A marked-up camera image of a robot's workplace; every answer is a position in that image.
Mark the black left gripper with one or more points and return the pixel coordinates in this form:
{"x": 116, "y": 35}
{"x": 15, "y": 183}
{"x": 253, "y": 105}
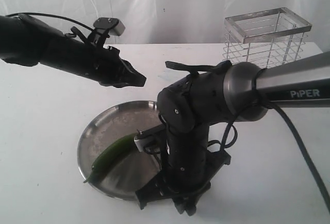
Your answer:
{"x": 99, "y": 65}

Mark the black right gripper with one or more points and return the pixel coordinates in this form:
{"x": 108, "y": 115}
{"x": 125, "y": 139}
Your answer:
{"x": 185, "y": 176}

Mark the green chili pepper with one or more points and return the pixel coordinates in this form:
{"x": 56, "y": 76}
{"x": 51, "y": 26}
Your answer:
{"x": 110, "y": 157}

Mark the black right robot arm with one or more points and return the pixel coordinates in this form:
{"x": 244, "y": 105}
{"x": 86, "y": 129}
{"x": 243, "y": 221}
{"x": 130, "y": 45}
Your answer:
{"x": 198, "y": 111}

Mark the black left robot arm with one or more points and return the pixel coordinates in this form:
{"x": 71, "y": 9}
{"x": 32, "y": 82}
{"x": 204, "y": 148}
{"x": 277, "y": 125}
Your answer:
{"x": 28, "y": 41}

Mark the round stainless steel plate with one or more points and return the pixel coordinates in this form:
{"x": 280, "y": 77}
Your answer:
{"x": 137, "y": 168}

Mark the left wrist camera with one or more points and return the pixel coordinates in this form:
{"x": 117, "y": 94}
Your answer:
{"x": 108, "y": 27}

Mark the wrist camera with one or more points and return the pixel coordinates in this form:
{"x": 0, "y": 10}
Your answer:
{"x": 150, "y": 140}
{"x": 108, "y": 27}

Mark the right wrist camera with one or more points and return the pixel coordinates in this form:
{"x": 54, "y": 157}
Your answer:
{"x": 150, "y": 140}

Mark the metal wire utensil rack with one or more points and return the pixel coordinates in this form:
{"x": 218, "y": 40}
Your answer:
{"x": 266, "y": 38}

